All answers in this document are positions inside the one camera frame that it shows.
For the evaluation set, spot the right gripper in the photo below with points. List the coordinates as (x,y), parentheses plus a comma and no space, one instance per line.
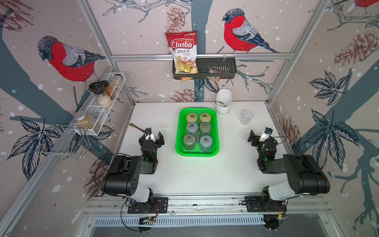
(263,142)

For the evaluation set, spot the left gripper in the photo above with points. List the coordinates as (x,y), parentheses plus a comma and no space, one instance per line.
(151,141)

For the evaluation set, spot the blue-grey tea canister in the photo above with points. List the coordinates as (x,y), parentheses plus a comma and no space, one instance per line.
(192,128)
(206,143)

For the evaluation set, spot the green tea canister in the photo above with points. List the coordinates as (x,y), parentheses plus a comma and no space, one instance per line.
(205,128)
(189,141)

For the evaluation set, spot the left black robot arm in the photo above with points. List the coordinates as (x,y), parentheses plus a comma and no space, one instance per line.
(122,178)

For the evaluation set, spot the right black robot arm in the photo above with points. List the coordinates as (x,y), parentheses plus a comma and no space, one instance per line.
(304,176)

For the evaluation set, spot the green plastic mesh basket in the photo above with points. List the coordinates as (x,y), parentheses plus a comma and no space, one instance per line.
(181,132)

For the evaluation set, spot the beige tea canister back left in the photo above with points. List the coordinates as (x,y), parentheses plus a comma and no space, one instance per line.
(191,117)

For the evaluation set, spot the beige tea canister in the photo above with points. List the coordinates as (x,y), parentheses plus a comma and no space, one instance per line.
(205,117)
(191,117)

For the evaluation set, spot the beige tea canister back right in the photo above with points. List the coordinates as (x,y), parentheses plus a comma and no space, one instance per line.
(205,117)

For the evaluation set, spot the iridescent butter knife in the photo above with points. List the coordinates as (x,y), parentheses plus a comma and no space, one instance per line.
(133,125)

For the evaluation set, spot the glass jar with brown spice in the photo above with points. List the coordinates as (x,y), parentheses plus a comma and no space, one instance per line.
(84,120)

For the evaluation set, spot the orange spice bottle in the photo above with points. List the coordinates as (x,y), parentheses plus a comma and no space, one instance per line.
(109,90)

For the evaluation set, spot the white pale spice bottle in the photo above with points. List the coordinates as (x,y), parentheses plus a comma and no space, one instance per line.
(116,81)

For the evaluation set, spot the black lid spice grinder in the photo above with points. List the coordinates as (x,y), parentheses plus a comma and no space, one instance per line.
(102,98)

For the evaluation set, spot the snack packet in black shelf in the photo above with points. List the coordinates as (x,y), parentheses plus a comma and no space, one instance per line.
(213,76)

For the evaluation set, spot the red cassava chips bag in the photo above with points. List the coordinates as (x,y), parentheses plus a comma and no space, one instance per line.
(183,48)

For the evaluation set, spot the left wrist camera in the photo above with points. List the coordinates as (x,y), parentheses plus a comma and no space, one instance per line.
(149,134)

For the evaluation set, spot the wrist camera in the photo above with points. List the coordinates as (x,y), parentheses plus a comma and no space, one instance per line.
(149,134)
(266,134)

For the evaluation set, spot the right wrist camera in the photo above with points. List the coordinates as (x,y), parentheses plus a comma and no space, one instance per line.
(266,134)

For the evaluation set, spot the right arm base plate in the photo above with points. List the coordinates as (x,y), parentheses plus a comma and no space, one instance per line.
(257,204)

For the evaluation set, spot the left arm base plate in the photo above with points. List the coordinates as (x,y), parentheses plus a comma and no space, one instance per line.
(153,206)

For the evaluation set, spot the white wire spice rack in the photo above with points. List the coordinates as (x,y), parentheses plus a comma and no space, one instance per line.
(82,140)

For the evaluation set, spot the black wall basket shelf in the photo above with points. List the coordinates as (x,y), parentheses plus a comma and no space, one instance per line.
(226,65)

